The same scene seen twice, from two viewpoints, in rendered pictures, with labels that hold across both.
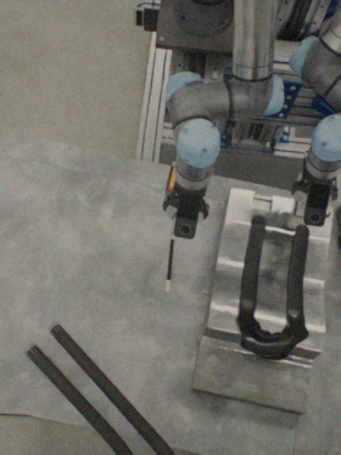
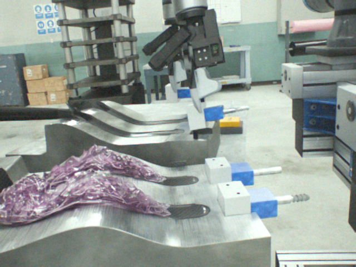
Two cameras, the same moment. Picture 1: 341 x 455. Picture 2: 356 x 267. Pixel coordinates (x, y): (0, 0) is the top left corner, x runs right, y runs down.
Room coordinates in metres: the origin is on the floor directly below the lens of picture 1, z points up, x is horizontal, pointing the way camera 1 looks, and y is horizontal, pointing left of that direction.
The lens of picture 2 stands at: (0.67, -1.05, 1.09)
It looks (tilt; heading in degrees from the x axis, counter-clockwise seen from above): 15 degrees down; 100
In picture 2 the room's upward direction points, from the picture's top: 5 degrees counter-clockwise
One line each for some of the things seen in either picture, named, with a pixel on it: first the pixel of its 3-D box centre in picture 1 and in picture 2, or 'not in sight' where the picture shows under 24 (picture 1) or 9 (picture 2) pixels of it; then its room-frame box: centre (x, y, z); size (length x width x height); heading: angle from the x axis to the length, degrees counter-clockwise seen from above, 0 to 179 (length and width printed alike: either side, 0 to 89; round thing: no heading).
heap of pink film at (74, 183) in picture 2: not in sight; (82, 179); (0.44, -0.61, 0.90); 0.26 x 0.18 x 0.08; 13
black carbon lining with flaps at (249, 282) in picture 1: (275, 283); (120, 117); (0.40, -0.26, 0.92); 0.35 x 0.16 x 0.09; 176
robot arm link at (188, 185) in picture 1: (192, 170); (175, 13); (0.53, -0.03, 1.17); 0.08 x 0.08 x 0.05
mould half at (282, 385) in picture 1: (265, 293); (118, 134); (0.38, -0.25, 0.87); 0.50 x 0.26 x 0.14; 176
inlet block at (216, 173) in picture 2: not in sight; (245, 173); (0.69, -0.49, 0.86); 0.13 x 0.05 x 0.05; 13
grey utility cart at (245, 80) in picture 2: not in sight; (221, 68); (0.56, 5.67, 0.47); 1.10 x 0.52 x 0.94; 13
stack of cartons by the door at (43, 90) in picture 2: not in sight; (47, 84); (-3.13, 5.50, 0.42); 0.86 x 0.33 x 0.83; 5
